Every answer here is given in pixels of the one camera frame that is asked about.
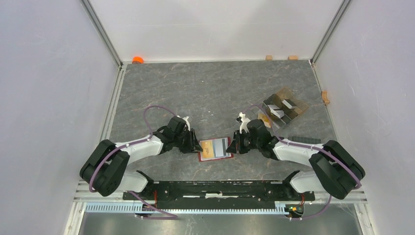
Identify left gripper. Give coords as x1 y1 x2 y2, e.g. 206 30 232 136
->
173 128 203 154

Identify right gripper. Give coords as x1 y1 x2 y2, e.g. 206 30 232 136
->
226 130 261 155

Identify gold credit card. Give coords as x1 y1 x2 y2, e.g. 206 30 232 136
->
200 140 215 161

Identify white credit card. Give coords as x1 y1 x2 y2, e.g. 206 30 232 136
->
213 138 232 159

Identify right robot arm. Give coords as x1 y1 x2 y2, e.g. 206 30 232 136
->
226 119 366 200

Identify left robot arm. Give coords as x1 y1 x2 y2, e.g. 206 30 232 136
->
79 116 203 200

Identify gold card stack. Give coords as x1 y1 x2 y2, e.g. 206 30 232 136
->
257 112 272 128

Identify white card stack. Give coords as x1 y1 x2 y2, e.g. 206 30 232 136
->
267 104 285 118

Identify tiered acrylic card stand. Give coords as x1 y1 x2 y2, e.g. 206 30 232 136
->
259 87 309 130

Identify black top card stack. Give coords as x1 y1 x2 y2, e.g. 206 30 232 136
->
282 99 297 109

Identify grey studded baseplate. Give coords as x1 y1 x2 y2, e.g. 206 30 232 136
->
288 136 322 144

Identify orange round cap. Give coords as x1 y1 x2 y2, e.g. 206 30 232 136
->
132 56 144 64

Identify curved wooden piece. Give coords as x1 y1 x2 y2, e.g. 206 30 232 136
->
321 91 330 105

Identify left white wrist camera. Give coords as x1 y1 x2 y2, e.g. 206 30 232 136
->
177 116 191 131

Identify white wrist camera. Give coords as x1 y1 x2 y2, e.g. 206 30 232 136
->
177 116 191 131
236 112 251 134

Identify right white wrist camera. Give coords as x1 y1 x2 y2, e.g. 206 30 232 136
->
236 112 251 134

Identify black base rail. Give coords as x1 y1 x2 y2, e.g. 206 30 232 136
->
137 180 315 210

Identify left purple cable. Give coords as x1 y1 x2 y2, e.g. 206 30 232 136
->
89 105 179 220

